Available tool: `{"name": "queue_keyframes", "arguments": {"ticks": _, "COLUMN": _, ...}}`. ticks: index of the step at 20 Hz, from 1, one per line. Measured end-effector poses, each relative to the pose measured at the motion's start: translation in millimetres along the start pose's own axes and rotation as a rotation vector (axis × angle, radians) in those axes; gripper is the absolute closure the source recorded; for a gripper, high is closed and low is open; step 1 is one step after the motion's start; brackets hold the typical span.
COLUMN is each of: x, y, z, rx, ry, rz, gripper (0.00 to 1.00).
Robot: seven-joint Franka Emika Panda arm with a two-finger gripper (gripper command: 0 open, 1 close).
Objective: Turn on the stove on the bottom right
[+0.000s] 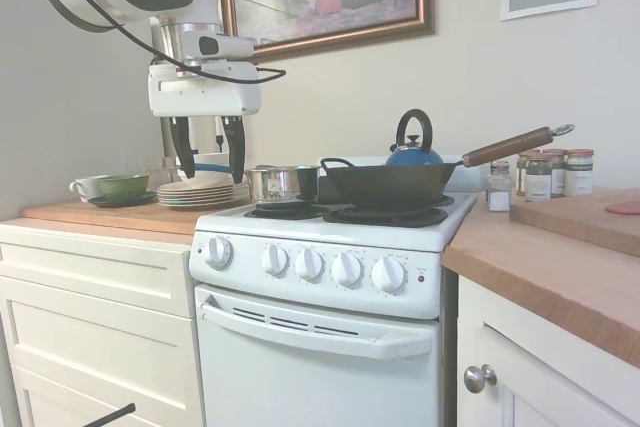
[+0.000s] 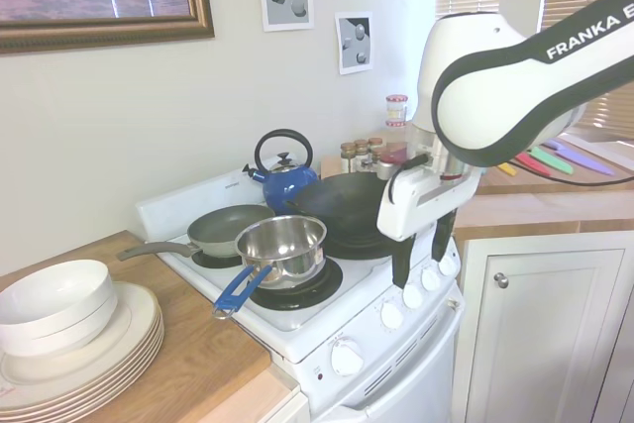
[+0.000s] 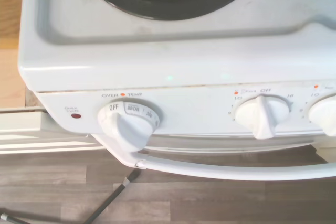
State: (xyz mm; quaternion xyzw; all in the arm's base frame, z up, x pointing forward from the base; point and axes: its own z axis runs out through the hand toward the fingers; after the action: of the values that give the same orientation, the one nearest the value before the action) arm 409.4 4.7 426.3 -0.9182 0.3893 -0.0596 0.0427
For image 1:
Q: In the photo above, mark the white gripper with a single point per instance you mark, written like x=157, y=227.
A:
x=205, y=92

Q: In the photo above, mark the white electric stove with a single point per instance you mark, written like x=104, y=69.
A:
x=310, y=234

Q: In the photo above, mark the white bowl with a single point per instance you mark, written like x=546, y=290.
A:
x=212, y=157
x=205, y=176

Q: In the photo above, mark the cream dinner plate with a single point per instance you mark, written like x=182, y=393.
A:
x=210, y=186
x=210, y=205
x=210, y=193
x=210, y=202
x=210, y=199
x=210, y=196

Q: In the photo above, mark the green bowl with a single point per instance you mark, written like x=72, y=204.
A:
x=122, y=183

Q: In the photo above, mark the black coil burner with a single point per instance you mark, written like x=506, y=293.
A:
x=385, y=217
x=285, y=210
x=446, y=200

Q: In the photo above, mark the dark green saucer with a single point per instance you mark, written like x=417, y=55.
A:
x=122, y=199

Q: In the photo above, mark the white oven temperature knob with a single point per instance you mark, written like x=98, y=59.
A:
x=217, y=252

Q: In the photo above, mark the white cup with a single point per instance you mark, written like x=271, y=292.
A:
x=85, y=186

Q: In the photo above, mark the cream drawer cabinet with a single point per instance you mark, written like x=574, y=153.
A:
x=100, y=322

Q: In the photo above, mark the white oven door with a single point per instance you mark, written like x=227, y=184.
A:
x=310, y=387

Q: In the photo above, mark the small glass salt shaker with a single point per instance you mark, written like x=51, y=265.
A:
x=498, y=189

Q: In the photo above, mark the glass spice jar copper lid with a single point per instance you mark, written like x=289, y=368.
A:
x=538, y=179
x=521, y=174
x=557, y=172
x=579, y=174

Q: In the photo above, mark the silver cabinet knob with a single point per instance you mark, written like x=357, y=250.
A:
x=479, y=378

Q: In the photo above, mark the wooden cutting board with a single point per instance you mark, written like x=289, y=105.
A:
x=575, y=222

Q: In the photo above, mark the cream door cabinet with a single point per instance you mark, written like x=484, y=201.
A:
x=550, y=387

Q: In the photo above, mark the pink round object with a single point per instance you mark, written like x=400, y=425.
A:
x=622, y=208

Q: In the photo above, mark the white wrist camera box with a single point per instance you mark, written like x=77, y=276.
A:
x=220, y=45

